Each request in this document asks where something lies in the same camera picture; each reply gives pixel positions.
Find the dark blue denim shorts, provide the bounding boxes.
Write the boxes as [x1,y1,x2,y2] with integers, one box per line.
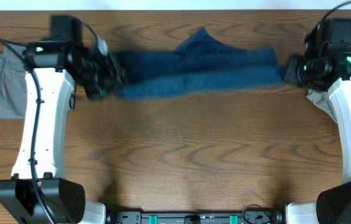
[115,28,283,100]

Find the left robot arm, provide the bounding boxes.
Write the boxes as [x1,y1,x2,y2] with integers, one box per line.
[0,15,127,223]

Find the grey folded shorts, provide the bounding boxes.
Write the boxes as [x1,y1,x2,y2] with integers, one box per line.
[0,48,27,119]

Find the beige folded trousers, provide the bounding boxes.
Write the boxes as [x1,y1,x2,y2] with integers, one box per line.
[306,89,337,123]

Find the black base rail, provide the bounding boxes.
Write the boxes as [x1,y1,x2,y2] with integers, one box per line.
[105,207,286,224]

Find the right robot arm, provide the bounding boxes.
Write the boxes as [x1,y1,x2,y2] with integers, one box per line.
[283,18,351,223]

